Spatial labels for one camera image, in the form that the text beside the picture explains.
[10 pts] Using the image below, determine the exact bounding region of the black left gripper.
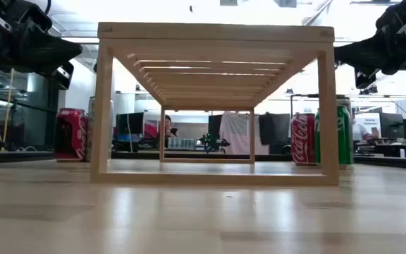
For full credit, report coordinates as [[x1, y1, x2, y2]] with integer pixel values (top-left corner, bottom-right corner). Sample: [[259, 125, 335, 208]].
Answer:
[[0, 0, 83, 90]]

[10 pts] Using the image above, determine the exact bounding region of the Celsius Tropical Vibe can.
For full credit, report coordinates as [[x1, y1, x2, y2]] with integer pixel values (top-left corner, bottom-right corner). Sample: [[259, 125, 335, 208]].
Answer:
[[85, 95, 115, 162]]

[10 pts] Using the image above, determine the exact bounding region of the red Coca-Cola can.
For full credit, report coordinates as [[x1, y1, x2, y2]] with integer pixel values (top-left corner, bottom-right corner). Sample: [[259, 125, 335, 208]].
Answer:
[[290, 112, 317, 166], [54, 107, 89, 163]]

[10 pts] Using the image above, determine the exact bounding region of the wooden slatted shelf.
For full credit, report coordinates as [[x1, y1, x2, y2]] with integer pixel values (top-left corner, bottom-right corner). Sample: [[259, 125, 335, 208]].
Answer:
[[90, 21, 340, 187]]

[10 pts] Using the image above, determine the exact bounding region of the ceiling strip lamp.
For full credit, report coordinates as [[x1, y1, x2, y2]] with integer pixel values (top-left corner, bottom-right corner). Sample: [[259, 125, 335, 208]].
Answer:
[[61, 37, 100, 44]]

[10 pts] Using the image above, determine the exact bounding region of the white sign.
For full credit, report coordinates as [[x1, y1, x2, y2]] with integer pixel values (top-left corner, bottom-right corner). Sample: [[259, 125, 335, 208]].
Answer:
[[356, 112, 382, 139]]

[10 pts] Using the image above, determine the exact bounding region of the black framed glass partition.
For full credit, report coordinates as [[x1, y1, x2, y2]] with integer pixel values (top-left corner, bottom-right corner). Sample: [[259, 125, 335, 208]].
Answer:
[[0, 68, 63, 152]]

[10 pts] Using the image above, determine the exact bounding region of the person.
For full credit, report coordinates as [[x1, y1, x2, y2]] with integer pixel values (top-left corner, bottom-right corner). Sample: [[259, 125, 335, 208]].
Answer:
[[351, 111, 380, 142], [164, 114, 179, 138]]

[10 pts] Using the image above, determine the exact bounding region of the green Sprite can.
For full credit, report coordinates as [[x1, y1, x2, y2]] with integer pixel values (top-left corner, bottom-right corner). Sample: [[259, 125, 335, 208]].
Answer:
[[314, 104, 355, 167]]

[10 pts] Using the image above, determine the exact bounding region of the black background desk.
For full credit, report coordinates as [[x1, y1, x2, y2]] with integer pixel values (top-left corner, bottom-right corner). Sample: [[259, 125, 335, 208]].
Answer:
[[354, 143, 406, 159]]

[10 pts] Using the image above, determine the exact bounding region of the black cloth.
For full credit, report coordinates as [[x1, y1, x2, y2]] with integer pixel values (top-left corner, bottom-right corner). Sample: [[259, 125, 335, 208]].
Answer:
[[258, 112, 291, 155]]

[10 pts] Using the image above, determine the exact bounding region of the red panel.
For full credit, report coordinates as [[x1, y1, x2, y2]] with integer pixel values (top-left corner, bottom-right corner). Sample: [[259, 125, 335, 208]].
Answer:
[[142, 119, 161, 139]]

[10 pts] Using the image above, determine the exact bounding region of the pale pink cloth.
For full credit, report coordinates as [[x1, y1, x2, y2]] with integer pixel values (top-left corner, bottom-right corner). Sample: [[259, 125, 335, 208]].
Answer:
[[219, 111, 252, 155]]

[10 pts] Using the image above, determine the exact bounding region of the row of pale cans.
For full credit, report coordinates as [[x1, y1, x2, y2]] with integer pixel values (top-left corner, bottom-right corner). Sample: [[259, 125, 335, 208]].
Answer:
[[166, 137, 196, 151]]

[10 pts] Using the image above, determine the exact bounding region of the black device with green lights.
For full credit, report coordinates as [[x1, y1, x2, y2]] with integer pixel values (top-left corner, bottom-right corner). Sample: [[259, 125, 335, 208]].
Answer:
[[198, 133, 230, 155]]

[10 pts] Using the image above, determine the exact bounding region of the black aluminium rig frame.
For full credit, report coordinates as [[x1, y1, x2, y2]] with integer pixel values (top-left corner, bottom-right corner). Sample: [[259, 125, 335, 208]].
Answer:
[[0, 150, 406, 171]]

